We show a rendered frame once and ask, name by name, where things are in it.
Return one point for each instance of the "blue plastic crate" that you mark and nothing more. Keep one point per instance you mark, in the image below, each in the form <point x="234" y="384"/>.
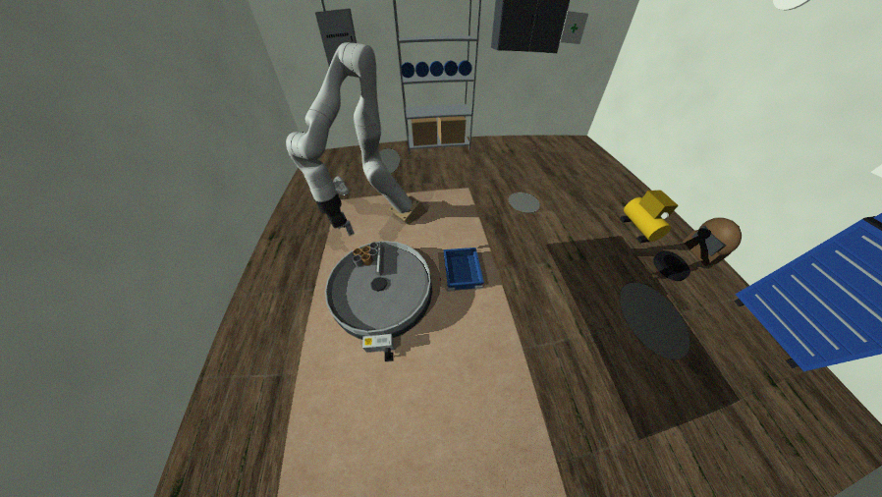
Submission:
<point x="463" y="269"/>

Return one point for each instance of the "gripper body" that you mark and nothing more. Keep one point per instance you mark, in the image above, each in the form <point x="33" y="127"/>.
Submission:
<point x="328" y="201"/>

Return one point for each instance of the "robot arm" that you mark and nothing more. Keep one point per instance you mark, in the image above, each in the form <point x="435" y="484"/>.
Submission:
<point x="355" y="60"/>

